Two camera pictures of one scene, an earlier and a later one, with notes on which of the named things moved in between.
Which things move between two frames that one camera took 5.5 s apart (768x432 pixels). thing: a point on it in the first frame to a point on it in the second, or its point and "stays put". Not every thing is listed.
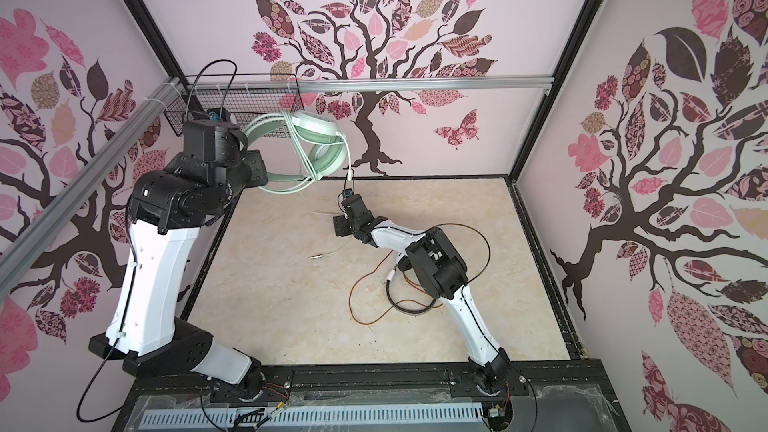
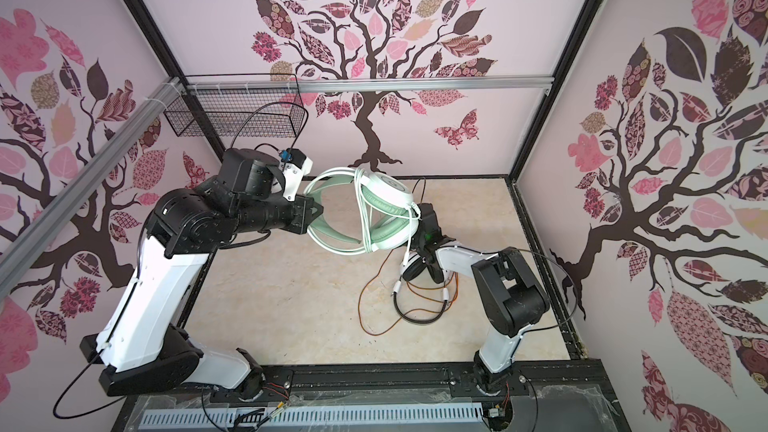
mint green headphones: [329, 151] to [388, 213]
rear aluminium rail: [361, 83] stays put
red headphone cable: [397, 305] to [404, 314]
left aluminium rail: [15, 256] stays put
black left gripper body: [252, 158] to [276, 212]
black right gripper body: [358, 229] to [418, 241]
